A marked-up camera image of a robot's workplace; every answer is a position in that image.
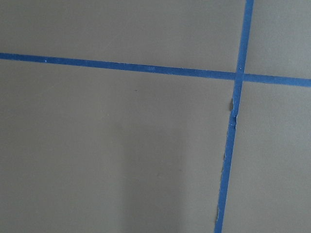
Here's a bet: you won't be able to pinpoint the blue tape strip crosswise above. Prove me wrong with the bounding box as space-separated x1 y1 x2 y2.
0 53 311 87

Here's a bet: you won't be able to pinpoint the blue tape strip lengthwise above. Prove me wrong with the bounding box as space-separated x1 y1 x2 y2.
214 0 254 233

